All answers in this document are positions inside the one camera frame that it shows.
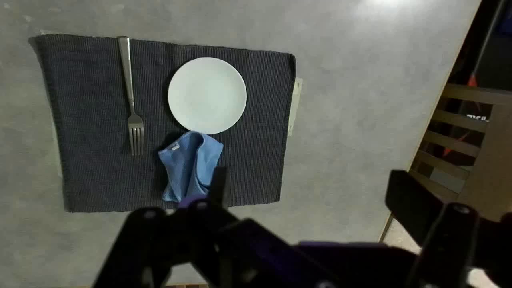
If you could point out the dark woven placemat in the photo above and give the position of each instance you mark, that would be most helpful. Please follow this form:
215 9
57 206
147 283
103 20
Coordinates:
91 161

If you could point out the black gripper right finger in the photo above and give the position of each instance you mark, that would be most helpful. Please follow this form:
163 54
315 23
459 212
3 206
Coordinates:
454 241

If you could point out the black seat pad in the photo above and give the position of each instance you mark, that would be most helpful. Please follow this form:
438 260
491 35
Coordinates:
414 198

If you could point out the silver metal fork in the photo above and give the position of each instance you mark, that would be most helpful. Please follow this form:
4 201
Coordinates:
127 70

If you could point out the white round plate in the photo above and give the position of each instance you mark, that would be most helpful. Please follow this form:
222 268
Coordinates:
209 97

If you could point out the black orange floor equipment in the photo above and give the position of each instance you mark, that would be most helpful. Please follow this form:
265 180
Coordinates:
497 59

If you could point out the wooden chair with long slats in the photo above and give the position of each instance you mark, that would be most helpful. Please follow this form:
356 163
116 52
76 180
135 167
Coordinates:
497 177

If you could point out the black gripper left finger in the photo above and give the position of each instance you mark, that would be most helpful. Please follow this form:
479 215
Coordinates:
145 241

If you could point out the blue crumpled cloth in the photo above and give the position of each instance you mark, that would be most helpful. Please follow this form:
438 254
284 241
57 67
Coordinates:
187 166

